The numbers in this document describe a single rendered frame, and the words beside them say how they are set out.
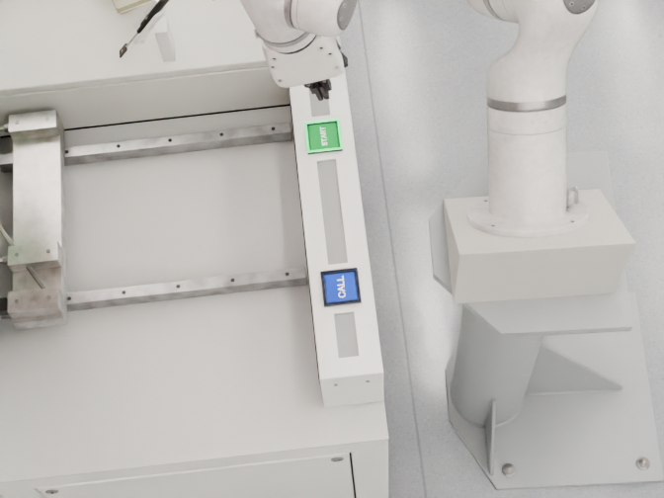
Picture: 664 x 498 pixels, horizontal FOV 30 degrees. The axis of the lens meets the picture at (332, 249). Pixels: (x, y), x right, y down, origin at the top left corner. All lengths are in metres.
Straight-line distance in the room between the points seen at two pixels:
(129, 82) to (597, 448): 1.33
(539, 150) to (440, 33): 1.39
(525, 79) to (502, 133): 0.09
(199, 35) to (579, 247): 0.72
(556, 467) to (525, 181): 1.02
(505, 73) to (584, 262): 0.31
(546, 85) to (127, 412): 0.81
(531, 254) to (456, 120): 1.29
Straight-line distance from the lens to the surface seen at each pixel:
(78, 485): 2.04
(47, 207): 2.08
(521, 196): 1.90
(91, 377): 2.01
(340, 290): 1.85
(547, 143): 1.88
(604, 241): 1.87
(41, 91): 2.11
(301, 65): 1.74
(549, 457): 2.77
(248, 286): 2.00
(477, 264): 1.86
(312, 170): 1.95
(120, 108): 2.15
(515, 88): 1.85
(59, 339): 2.05
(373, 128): 3.08
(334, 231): 1.90
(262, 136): 2.12
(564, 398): 2.82
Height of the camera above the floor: 2.68
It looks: 66 degrees down
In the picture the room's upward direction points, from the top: 6 degrees counter-clockwise
